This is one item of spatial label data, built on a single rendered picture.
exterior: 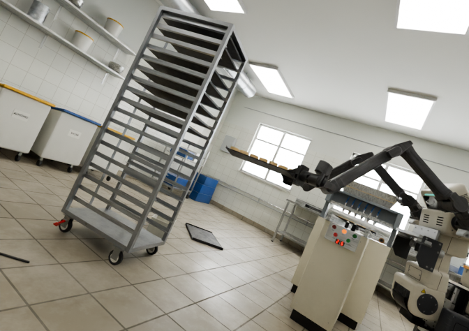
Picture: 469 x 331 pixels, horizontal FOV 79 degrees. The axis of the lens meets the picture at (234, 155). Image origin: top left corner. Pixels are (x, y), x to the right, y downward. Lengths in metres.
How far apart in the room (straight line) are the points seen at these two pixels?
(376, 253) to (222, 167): 4.85
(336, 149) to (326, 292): 4.40
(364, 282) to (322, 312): 0.76
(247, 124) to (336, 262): 5.31
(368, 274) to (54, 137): 3.80
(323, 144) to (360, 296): 4.03
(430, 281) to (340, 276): 0.78
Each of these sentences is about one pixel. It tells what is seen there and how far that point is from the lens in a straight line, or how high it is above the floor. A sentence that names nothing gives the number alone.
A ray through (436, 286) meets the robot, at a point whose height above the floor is 0.76.
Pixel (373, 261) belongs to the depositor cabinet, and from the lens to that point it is 3.16.
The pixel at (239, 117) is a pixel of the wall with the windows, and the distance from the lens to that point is 7.45.
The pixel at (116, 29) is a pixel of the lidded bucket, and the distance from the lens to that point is 4.75.
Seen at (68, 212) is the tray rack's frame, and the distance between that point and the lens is 2.38.
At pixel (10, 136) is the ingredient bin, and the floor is 0.27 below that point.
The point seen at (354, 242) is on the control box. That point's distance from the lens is 2.43.
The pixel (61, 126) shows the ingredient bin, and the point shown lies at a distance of 4.09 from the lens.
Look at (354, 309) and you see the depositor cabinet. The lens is 3.22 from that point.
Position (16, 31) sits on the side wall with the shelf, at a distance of 4.47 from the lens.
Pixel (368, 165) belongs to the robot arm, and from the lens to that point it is 1.52.
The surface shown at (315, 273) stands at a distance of 2.51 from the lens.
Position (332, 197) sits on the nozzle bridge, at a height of 1.08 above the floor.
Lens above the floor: 0.85
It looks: 4 degrees up
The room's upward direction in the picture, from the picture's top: 24 degrees clockwise
